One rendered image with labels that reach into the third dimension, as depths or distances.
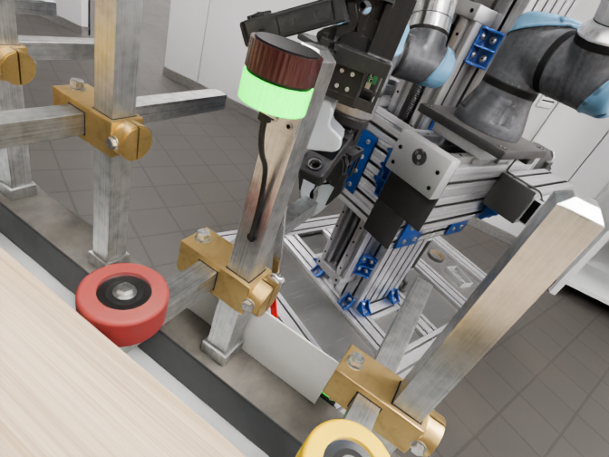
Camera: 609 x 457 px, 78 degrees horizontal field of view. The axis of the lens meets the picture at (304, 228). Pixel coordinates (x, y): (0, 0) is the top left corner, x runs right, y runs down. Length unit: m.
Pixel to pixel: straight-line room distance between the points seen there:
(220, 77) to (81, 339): 3.32
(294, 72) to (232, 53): 3.21
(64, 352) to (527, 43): 0.86
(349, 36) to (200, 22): 3.26
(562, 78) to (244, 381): 0.74
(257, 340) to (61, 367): 0.30
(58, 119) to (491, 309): 0.53
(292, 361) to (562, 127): 2.72
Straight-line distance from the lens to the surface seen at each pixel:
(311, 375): 0.57
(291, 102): 0.32
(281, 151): 0.38
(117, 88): 0.54
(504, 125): 0.92
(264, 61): 0.31
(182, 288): 0.47
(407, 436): 0.50
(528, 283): 0.36
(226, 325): 0.55
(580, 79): 0.84
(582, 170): 3.17
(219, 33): 3.57
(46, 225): 0.81
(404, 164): 0.84
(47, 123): 0.57
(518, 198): 1.01
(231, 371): 0.60
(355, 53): 0.42
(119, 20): 0.52
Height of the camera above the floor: 1.20
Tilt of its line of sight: 33 degrees down
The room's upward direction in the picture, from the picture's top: 22 degrees clockwise
